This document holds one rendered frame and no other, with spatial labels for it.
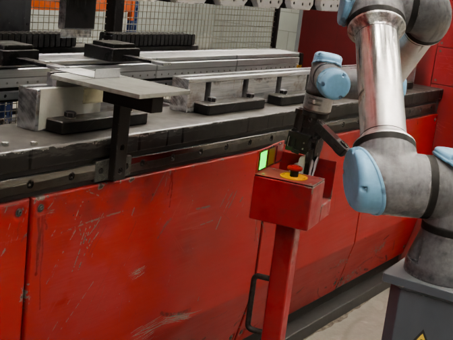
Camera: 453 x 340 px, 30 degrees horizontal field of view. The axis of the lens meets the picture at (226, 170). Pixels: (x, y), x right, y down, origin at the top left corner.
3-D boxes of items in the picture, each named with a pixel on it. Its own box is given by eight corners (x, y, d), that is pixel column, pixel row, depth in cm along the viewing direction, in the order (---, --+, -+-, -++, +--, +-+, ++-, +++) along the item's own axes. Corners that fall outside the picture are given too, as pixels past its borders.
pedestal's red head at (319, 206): (307, 231, 212) (317, 162, 208) (248, 218, 218) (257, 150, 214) (329, 214, 230) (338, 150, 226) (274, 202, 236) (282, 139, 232)
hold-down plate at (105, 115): (61, 135, 189) (63, 121, 188) (44, 130, 192) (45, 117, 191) (147, 123, 213) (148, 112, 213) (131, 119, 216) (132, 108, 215)
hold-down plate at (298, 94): (280, 106, 268) (282, 96, 267) (266, 102, 271) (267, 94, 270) (325, 100, 292) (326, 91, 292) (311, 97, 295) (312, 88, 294)
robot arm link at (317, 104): (337, 97, 223) (328, 100, 215) (333, 114, 224) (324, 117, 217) (310, 90, 225) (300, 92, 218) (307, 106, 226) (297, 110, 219)
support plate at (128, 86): (139, 99, 177) (139, 94, 177) (50, 78, 191) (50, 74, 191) (190, 94, 192) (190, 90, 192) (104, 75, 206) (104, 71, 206)
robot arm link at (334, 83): (367, 73, 204) (358, 65, 214) (322, 67, 203) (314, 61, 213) (363, 104, 206) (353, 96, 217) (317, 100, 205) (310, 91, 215)
